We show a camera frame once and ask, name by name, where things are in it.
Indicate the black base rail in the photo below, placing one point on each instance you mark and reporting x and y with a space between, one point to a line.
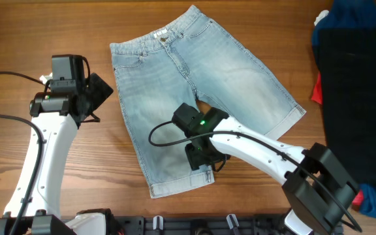
207 225

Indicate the white garment tag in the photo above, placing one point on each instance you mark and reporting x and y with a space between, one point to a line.
321 15

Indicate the dark blue garment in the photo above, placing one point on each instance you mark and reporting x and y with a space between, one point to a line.
352 15

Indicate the light blue denim shorts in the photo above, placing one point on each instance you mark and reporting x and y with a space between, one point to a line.
192 59

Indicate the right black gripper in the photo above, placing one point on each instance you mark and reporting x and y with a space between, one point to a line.
194 156

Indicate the black garment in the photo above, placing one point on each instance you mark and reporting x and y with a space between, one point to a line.
346 59

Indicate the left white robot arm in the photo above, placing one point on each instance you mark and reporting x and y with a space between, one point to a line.
71 95

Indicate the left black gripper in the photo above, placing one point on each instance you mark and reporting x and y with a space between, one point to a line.
100 90

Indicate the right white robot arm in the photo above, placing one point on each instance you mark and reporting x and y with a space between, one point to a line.
316 185

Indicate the red garment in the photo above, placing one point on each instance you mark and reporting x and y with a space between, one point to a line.
317 97

